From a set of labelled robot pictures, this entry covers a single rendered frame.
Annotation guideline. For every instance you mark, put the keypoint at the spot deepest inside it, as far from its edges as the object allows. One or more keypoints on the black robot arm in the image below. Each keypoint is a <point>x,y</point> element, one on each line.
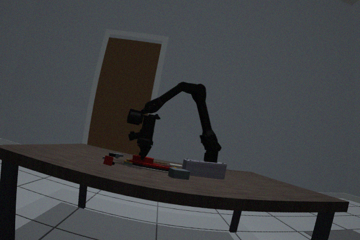
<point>198,92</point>

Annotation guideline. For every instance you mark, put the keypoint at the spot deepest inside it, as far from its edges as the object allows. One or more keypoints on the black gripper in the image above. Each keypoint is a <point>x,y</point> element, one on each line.
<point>145,142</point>

